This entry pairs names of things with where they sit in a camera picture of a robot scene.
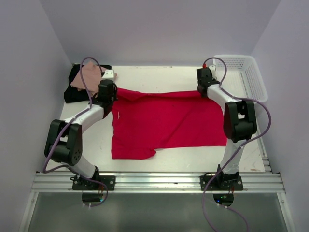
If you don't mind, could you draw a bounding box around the red t shirt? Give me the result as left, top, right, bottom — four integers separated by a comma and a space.
111, 88, 227, 160

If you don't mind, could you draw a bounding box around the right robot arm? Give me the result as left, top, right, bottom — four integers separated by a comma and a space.
197, 66, 257, 190

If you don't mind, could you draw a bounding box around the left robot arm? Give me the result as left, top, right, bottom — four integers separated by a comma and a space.
43, 80, 117, 190

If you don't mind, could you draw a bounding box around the folded pink t shirt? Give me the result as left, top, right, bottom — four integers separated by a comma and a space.
70, 61, 117, 96

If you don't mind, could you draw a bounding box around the folded black t shirt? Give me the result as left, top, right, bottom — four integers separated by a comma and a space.
64, 64, 112, 103

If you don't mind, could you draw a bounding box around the white plastic basket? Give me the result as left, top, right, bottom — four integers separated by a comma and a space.
212, 55, 268, 103

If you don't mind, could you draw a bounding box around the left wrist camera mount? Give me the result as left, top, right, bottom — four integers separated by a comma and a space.
101, 70, 115, 81

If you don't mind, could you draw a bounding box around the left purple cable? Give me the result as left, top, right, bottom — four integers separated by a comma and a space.
42, 57, 109, 207

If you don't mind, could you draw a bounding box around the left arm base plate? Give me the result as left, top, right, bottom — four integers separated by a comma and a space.
70, 175, 116, 191

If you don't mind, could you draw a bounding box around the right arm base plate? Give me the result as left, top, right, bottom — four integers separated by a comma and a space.
199, 172, 244, 191

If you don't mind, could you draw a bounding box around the aluminium rail frame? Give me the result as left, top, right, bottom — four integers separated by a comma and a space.
19, 154, 295, 232

